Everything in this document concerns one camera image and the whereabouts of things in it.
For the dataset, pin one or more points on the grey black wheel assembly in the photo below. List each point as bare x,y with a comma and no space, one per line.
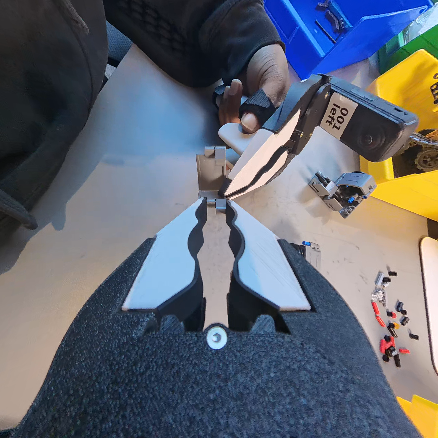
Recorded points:
313,255

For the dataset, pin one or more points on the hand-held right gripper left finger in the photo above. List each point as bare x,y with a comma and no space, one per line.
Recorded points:
160,270

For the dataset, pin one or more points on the grey desk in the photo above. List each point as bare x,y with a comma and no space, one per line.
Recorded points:
85,222

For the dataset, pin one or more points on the dark angled brick beam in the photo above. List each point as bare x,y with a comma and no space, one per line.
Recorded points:
337,20

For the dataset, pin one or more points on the green crate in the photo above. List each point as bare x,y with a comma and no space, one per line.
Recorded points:
410,54

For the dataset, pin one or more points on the grey brick block assembly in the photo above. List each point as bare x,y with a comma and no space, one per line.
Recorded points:
345,191

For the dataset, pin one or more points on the yellow tracked brick model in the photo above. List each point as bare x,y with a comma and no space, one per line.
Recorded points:
421,154

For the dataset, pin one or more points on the round wooden booklet stand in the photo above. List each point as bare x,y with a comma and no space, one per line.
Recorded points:
431,291

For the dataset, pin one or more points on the blue plastic bin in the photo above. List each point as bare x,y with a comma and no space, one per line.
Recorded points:
308,51

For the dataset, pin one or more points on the grey curved brick panel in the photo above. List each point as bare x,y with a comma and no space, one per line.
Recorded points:
208,178

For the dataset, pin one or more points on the yellow plastic bin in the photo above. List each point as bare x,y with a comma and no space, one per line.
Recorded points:
403,195

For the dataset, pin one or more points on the black brick axle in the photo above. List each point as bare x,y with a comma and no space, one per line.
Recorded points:
325,31

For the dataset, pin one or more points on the grey mesh chair seat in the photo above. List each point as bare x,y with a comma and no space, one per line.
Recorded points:
118,44

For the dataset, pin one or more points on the person's left hand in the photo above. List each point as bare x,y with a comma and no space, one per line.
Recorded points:
270,75

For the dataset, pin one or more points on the person's black printed sweatshirt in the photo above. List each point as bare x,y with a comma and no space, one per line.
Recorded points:
41,102

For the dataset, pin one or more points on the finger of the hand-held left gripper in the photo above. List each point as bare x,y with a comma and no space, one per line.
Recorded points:
260,150
267,176

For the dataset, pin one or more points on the bubble wrap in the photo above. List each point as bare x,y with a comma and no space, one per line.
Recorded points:
421,24

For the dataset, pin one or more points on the pile of small brick pins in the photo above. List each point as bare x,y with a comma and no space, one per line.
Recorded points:
390,318

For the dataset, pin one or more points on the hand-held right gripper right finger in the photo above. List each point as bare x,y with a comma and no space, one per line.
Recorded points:
270,270

